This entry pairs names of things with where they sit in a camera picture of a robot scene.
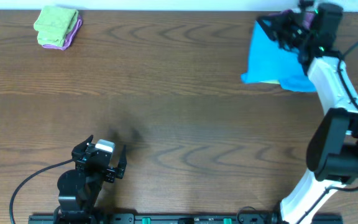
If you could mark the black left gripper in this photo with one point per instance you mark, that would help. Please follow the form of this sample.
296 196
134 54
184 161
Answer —
80 151

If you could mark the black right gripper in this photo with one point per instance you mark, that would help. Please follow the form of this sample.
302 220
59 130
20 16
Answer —
283 25

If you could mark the blue microfiber cloth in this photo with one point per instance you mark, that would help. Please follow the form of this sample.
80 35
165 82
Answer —
267 61

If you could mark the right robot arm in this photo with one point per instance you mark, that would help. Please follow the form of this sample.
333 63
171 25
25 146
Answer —
332 154

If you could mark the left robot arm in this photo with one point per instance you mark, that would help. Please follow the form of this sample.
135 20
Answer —
79 188

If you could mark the crumpled purple cloth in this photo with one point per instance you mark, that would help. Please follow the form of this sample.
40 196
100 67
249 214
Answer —
307 18

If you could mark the crumpled green cloth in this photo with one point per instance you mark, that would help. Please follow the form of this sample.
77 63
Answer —
275 82

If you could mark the folded purple cloth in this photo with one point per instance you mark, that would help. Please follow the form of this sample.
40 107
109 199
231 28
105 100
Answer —
69 37

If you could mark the folded green cloth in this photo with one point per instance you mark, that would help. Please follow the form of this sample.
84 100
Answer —
53 25

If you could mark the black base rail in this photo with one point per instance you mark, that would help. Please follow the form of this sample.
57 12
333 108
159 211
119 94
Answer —
128 218

